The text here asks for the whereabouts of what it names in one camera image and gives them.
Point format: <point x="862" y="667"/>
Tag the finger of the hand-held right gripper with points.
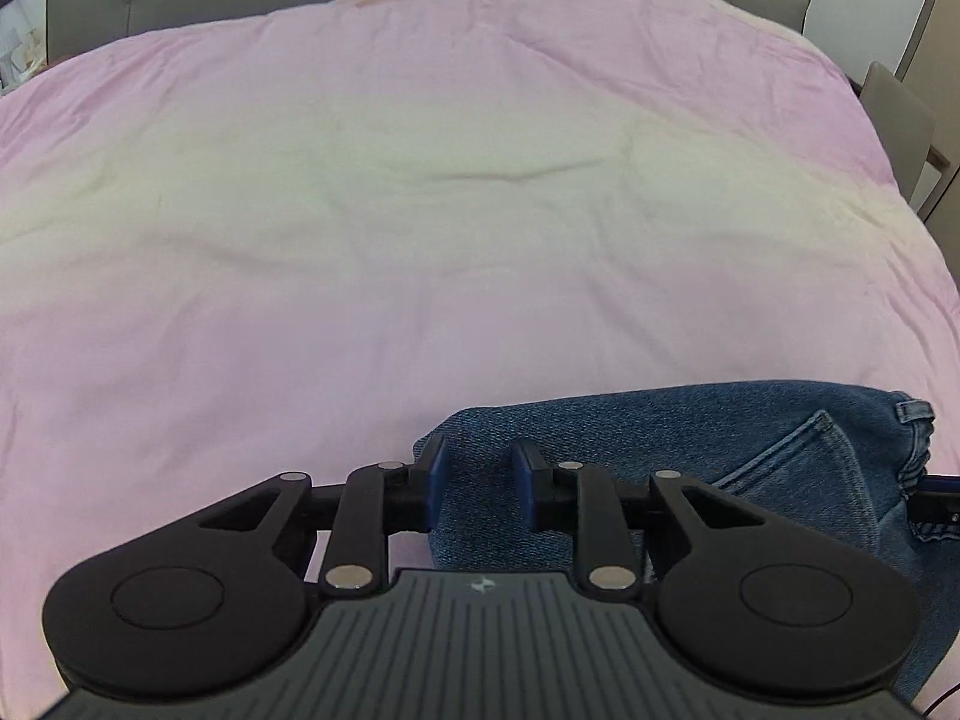
<point x="937" y="510"/>

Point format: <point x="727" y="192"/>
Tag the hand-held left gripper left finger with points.
<point x="433" y="476"/>

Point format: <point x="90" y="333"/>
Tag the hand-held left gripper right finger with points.
<point x="526" y="480"/>

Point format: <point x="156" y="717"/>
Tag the blue denim pants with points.
<point x="750" y="450"/>

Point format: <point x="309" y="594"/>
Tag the pink floral blanket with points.
<point x="420" y="225"/>

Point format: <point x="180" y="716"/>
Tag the grey upholstered chair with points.
<point x="896" y="127"/>

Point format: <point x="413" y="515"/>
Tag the beige wardrobe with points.
<point x="930" y="7"/>

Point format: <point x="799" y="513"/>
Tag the wooden bedside table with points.
<point x="19" y="45"/>

